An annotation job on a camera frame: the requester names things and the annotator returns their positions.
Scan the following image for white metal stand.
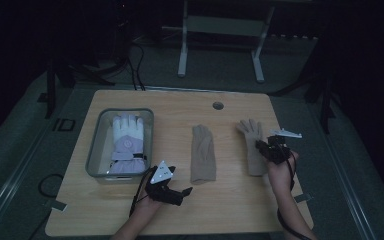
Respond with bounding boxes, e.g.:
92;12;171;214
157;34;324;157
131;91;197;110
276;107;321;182
162;0;276;84

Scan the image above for grey tape strip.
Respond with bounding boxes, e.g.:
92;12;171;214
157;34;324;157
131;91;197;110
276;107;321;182
293;192;314;204
50;199;69;213

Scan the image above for person's right hand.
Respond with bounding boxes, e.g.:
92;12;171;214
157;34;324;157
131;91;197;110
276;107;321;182
267;150;300;192

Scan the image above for person's left hand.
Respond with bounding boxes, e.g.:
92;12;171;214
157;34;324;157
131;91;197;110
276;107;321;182
134;182;164;215

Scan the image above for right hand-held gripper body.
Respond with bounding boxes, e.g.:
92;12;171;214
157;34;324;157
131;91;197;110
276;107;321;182
262;128;303;165

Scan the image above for black looped floor cable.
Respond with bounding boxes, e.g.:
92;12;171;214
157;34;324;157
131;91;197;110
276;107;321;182
37;173;65;199

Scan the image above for beige knit glove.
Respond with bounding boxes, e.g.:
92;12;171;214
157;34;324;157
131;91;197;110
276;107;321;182
235;118;270;177
190;124;218;186

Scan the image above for black floor cables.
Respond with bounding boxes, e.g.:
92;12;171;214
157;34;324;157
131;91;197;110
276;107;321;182
125;39;147;92

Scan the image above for hand-held gripper black cable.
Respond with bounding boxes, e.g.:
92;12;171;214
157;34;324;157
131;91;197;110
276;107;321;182
128;169;152;218
275;149;315;240

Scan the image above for purple and white glove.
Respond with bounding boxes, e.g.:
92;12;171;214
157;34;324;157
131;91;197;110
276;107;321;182
107;113;148;175

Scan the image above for left hand-held gripper black cable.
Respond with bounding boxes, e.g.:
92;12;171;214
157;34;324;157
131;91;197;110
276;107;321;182
128;169;152;218

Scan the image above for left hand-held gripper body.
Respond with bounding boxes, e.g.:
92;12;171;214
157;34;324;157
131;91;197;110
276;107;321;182
145;160;184;206

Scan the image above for right hand-held gripper black cable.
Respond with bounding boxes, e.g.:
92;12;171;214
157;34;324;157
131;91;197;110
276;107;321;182
275;149;315;240

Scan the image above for black tripod stand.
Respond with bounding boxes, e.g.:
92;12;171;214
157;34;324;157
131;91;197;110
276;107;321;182
269;64;337;135
36;54;116;120

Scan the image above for grey plastic bin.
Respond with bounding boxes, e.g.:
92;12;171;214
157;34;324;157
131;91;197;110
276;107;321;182
85;107;155;185

